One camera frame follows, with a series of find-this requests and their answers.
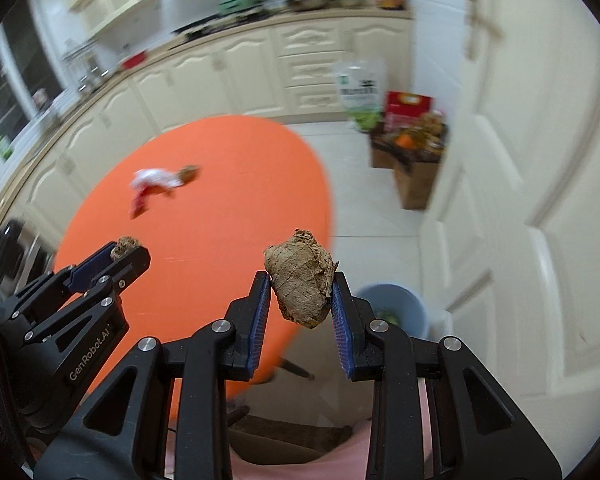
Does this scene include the small cardboard box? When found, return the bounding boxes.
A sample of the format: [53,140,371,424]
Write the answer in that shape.
[370,130,401,170]

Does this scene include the cooking oil bottle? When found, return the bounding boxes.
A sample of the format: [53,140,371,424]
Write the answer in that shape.
[410,110,448,148]

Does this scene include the small brown ginger piece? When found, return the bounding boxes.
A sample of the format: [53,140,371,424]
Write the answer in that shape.
[111,236,138,261]

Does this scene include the red gift box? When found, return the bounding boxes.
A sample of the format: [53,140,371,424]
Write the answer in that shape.
[384,91,435,133]

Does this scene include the white door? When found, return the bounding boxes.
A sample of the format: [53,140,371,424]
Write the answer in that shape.
[420,0,600,411]

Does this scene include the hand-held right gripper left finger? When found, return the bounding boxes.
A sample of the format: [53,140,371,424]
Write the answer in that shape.
[32,270,273,480]

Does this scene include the large brown ginger piece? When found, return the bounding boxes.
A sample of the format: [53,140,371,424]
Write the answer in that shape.
[263,229,341,330]

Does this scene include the metal door handle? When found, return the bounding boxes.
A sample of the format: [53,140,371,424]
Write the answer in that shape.
[455,0,506,61]

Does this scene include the large cardboard box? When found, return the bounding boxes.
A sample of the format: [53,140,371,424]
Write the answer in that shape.
[392,145,443,211]

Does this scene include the brown cloth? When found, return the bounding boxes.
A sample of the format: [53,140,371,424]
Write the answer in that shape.
[227,410,353,466]

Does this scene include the kitchen window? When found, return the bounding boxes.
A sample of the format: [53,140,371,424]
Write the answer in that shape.
[0,22,63,158]

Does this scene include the black rice cooker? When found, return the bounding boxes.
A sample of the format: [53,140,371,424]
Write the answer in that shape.
[0,219,31,281]

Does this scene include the metal wok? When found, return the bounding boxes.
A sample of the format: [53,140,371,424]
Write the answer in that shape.
[272,0,341,11]

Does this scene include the narrow lattice door cabinet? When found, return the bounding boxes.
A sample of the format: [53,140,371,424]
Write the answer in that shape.
[70,0,161,41]

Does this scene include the gas stove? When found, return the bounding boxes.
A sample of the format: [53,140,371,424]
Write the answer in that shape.
[172,12,241,41]

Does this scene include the cream base cabinets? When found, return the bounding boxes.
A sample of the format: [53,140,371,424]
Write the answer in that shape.
[0,10,415,241]

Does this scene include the clear plastic bag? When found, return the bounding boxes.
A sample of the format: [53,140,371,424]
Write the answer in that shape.
[129,166,183,220]

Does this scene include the green electric pot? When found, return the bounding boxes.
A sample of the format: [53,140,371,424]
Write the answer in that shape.
[217,0,266,16]

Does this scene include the clear rice bag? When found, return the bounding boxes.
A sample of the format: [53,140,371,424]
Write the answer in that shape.
[334,59,387,133]

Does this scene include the person's pink clothing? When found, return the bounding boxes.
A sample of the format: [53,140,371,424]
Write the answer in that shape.
[164,380,438,480]

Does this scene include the orange round table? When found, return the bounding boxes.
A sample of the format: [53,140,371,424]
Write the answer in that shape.
[52,115,337,426]

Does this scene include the hanging metal utensils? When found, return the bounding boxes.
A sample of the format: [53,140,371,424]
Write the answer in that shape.
[62,45,98,96]

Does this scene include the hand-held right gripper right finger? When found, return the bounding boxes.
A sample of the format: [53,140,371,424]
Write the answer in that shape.
[330,271,563,480]

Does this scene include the blue plastic bucket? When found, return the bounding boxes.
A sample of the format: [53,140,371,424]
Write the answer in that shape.
[352,283,427,338]

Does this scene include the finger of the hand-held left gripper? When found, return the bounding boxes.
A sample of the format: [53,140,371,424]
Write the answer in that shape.
[24,245,152,352]
[0,241,118,324]

